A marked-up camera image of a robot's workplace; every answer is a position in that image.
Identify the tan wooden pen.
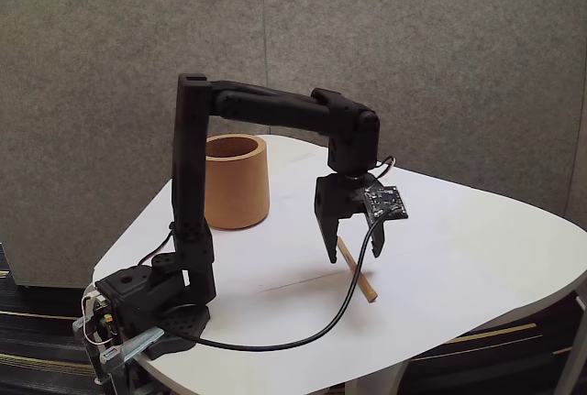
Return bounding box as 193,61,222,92
337,236,379,304

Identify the cork pen holder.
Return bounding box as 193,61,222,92
204,134,270,231

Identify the white paper sheet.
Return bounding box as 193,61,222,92
256,136,587,295
137,250,572,395

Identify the white table leg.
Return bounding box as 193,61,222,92
343,358,410,395
552,275,587,395

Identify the grey felt partition panel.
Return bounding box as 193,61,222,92
0,0,272,290
564,0,587,231
261,0,586,223

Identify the grey metal table clamp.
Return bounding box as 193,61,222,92
72,316,166,395

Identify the bare camera circuit board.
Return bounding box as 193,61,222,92
363,185,409,225

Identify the gripper motor wire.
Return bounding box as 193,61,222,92
373,155,398,181

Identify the black camera cable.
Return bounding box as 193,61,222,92
150,214,395,351

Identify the black base motor cable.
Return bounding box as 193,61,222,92
138,223,178,269

